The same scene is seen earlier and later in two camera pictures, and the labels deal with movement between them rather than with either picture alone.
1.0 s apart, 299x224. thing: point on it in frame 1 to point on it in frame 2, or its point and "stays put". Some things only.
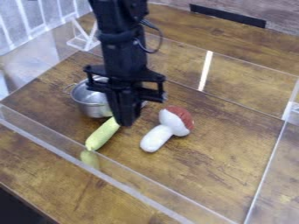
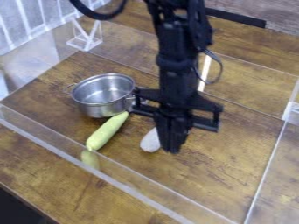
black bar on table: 228,16 stays put
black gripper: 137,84 to 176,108
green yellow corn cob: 102,132 stays put
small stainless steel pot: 93,101 stays put
